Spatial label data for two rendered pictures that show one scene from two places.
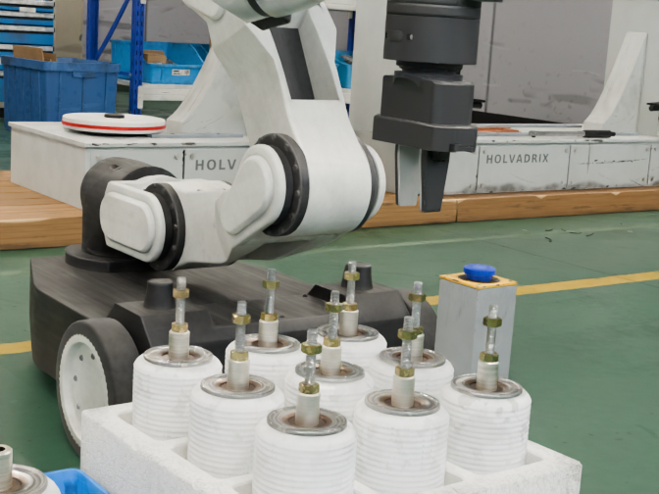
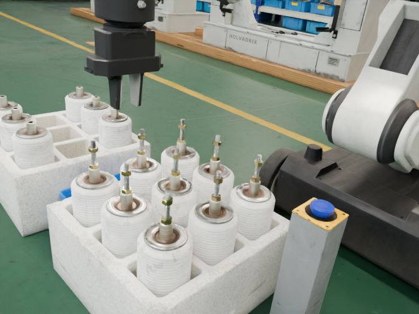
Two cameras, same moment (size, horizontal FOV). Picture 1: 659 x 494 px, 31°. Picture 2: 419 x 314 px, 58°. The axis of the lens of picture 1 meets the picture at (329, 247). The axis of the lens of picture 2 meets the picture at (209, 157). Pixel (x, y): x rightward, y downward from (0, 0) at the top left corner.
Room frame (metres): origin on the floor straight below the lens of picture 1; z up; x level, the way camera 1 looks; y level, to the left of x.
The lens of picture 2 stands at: (1.17, -0.70, 0.66)
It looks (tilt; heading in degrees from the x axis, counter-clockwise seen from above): 26 degrees down; 81
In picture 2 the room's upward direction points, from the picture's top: 6 degrees clockwise
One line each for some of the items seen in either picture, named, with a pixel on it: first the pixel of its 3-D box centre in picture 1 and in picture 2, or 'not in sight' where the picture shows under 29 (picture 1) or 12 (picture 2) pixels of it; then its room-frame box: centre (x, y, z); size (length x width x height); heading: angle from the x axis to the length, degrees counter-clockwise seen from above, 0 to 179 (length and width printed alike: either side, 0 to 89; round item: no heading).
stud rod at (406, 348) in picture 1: (406, 354); (126, 182); (1.12, -0.08, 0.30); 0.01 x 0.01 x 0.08
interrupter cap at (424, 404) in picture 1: (402, 403); (126, 205); (1.12, -0.08, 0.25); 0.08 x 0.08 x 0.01
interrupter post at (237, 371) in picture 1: (238, 374); (141, 159); (1.14, 0.08, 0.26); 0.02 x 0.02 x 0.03
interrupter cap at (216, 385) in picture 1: (237, 386); (141, 165); (1.14, 0.08, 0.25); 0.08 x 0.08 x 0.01
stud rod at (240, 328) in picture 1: (239, 338); (141, 144); (1.14, 0.08, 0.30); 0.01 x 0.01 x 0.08
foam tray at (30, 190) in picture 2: not in sight; (63, 160); (0.88, 0.41, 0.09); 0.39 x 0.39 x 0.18; 35
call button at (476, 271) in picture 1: (479, 273); (321, 209); (1.45, -0.19, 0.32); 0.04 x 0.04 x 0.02
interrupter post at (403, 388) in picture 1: (403, 391); (126, 199); (1.12, -0.08, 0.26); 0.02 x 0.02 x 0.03
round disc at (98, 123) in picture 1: (114, 123); not in sight; (3.46, 0.66, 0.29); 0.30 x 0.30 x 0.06
